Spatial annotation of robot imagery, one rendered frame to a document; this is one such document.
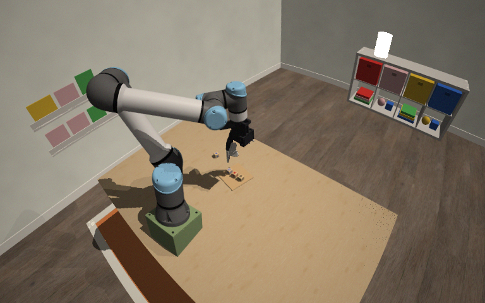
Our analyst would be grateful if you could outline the tan square mat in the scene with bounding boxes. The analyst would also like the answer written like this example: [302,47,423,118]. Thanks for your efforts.
[218,163,253,191]

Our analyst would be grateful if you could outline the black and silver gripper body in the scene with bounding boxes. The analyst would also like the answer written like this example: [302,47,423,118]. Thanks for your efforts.
[229,118,254,147]

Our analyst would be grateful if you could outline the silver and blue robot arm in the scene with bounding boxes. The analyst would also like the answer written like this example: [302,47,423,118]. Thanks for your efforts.
[87,67,248,227]

